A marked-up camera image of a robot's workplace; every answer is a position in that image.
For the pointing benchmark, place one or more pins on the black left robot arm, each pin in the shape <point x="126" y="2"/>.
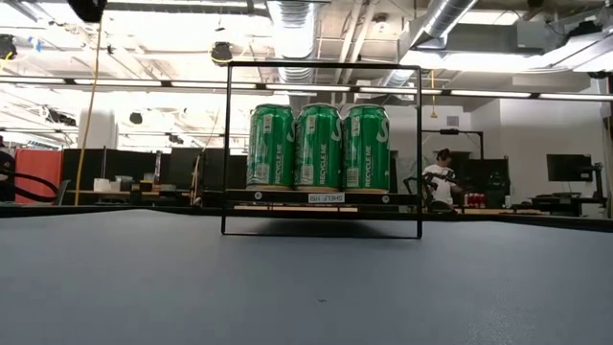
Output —
<point x="6" y="177"/>

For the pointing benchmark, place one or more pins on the distant black robot rig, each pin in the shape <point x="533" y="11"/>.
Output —
<point x="426" y="184"/>

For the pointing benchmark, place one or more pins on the black background frame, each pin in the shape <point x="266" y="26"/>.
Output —
<point x="471" y="131"/>

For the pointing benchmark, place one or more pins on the distant desk with items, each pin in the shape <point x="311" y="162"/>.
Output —
<point x="120" y="192"/>

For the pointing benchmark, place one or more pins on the grey ceiling air unit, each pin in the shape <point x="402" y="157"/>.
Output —
<point x="527" y="36"/>

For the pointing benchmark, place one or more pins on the green Sprite can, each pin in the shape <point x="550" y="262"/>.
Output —
<point x="318" y="146"/>
<point x="366" y="146"/>
<point x="270" y="146"/>

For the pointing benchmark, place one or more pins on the white round column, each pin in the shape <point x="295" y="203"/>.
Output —
<point x="98" y="129"/>

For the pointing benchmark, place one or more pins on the wooden shelf with black rails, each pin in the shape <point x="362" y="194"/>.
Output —
<point x="325" y="197"/>

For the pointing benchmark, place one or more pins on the silver ceiling duct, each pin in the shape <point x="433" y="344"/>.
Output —
<point x="292" y="29"/>
<point x="445" y="19"/>

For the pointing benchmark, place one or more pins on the person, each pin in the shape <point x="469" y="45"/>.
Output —
<point x="443" y="179"/>

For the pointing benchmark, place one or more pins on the distant black equipment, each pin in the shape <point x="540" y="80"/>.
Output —
<point x="495" y="191"/>

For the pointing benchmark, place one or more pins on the black metal table frame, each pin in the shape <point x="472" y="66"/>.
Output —
<point x="527" y="221"/>

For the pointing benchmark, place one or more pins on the distant red object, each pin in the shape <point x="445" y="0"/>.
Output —
<point x="475" y="199"/>

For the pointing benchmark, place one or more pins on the grey office chair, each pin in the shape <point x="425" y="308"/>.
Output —
<point x="62" y="191"/>

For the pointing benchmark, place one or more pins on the distant dark desk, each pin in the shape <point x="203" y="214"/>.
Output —
<point x="551" y="205"/>

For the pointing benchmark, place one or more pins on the red partition panel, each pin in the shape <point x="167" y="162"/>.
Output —
<point x="38" y="175"/>

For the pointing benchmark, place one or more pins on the black ceiling-hung device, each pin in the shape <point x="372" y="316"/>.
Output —
<point x="7" y="47"/>

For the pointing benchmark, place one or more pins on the black computer monitor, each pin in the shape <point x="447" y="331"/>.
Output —
<point x="569" y="167"/>

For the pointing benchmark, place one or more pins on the black ceiling mount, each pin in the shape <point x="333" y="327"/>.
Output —
<point x="87" y="8"/>

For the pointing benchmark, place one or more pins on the blue table mat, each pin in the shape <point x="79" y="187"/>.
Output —
<point x="306" y="287"/>

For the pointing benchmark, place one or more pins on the black round ceiling fixture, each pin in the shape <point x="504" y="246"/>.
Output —
<point x="221" y="52"/>

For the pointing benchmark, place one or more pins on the black partition wall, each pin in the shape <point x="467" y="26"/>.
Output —
<point x="124" y="165"/>

